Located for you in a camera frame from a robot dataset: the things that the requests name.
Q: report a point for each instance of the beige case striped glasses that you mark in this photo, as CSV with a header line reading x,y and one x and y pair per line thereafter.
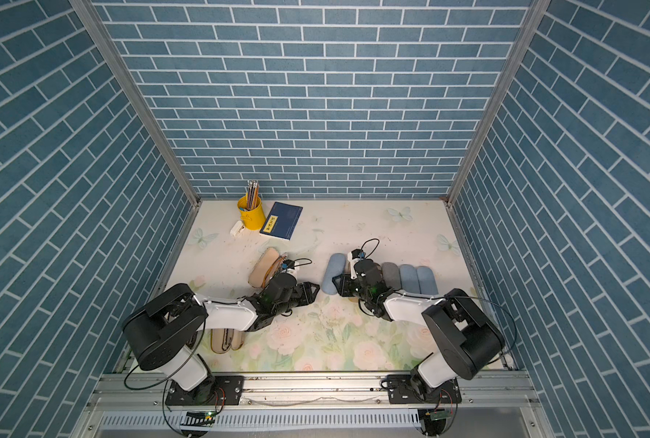
x,y
268,265

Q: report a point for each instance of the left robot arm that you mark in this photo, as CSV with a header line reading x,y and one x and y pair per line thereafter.
x,y
159,332

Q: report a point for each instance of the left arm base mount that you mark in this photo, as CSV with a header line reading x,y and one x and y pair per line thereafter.
x,y
218,390

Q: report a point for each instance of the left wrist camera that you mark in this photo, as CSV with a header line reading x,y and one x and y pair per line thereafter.
x,y
288,266

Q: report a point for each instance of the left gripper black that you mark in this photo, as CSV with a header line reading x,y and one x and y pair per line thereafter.
x,y
305,292

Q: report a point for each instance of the blue case yellow glasses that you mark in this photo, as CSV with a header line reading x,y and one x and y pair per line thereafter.
x,y
409,279

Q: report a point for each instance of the pencils in cup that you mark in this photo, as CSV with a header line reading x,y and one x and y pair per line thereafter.
x,y
252,195

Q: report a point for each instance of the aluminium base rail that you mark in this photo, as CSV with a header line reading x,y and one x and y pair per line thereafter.
x,y
315,404

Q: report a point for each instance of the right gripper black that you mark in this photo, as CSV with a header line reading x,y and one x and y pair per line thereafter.
x,y
344,288

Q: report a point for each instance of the blue case orange glasses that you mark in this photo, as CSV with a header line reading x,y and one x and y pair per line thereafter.
x,y
335,267

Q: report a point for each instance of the dark blue book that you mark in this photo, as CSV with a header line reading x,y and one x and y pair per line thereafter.
x,y
282,220

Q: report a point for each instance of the yellow pen cup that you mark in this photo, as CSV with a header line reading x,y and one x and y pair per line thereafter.
x,y
253,219

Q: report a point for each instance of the blue case white glasses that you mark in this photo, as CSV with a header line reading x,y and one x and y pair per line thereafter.
x,y
426,280

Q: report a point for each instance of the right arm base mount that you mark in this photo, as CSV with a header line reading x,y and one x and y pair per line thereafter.
x,y
408,389

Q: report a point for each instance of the white eraser sharpener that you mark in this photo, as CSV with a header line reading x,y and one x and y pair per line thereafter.
x,y
237,229

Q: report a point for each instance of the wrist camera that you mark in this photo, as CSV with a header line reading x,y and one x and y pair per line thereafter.
x,y
288,266
353,258

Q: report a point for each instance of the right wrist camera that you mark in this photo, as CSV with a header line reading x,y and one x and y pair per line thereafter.
x,y
353,258

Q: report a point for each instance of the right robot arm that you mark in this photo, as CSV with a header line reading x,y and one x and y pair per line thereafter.
x,y
466,339

